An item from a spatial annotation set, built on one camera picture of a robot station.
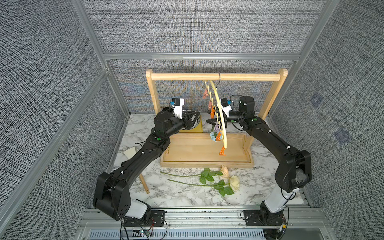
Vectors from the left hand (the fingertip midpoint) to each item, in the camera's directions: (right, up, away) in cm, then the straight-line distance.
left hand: (200, 111), depth 71 cm
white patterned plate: (-4, -3, +1) cm, 5 cm away
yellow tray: (+1, -9, +38) cm, 39 cm away
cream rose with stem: (+19, -39, +11) cm, 44 cm away
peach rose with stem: (+4, -35, +15) cm, 38 cm away
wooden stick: (-29, -42, +12) cm, 52 cm away
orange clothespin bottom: (+9, -18, -7) cm, 21 cm away
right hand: (+4, 0, +4) cm, 6 cm away
